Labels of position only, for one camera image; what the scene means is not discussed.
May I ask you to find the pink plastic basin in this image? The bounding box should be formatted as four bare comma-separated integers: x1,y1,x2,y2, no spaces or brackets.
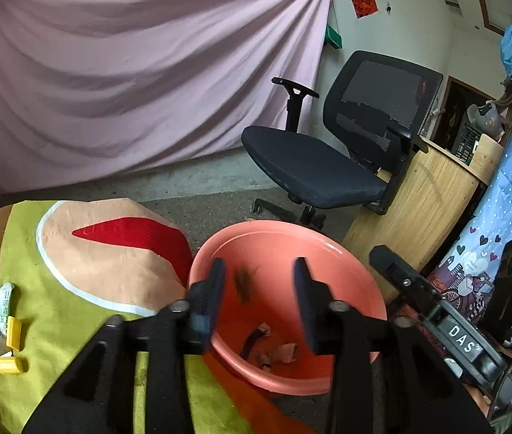
187,220,388,397

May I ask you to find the light blue hanging cloth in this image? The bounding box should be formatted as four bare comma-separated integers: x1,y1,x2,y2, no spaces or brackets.
500,22,512,77

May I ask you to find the pink hanging cloth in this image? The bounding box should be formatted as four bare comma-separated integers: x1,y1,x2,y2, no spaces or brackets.
0,0,333,195

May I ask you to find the tan paper cup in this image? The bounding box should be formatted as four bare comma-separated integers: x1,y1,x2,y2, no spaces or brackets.
256,342,299,371

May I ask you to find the green hanging basket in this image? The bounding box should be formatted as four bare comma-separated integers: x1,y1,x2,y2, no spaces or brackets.
326,22,343,50

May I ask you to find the wooden cabinet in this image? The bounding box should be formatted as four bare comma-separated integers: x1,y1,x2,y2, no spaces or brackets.
342,133,505,303

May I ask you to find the dry brown leaf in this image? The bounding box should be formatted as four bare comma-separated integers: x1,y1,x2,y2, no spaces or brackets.
233,268,257,303

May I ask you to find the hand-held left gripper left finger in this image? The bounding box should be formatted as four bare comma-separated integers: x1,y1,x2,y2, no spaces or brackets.
21,258,227,434

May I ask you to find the grey crate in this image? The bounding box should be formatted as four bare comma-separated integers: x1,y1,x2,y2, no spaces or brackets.
452,120,483,163

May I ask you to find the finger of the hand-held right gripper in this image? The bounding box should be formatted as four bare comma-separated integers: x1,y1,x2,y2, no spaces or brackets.
369,245,447,322

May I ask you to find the black office chair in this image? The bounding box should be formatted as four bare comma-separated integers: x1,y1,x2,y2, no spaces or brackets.
241,50,444,231

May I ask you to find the white green ointment tube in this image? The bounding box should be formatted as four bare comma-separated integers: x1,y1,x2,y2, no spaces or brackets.
0,282,24,351

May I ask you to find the multicoloured patchwork blanket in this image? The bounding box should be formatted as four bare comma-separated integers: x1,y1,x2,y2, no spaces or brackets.
0,197,315,434

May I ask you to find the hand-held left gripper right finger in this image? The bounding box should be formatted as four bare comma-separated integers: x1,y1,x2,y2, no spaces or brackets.
293,257,494,434

